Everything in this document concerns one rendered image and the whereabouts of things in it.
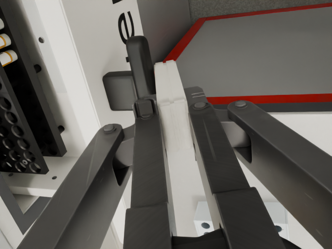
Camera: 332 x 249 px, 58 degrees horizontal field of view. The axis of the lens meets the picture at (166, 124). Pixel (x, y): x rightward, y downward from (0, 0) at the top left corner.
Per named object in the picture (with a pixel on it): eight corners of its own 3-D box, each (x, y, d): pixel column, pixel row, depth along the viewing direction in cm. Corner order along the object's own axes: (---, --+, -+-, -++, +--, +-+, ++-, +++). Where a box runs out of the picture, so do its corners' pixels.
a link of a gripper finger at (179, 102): (172, 102, 15) (186, 100, 15) (164, 61, 21) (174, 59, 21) (180, 152, 16) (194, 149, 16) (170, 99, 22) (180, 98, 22)
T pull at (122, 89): (147, 32, 19) (140, 38, 18) (166, 130, 23) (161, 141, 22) (99, 37, 21) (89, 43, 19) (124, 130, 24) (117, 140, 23)
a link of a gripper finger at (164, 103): (180, 152, 16) (166, 154, 16) (170, 99, 22) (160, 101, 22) (172, 102, 15) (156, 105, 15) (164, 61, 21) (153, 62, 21)
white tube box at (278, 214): (286, 202, 41) (288, 224, 38) (290, 244, 44) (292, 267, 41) (198, 200, 45) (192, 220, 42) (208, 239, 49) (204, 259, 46)
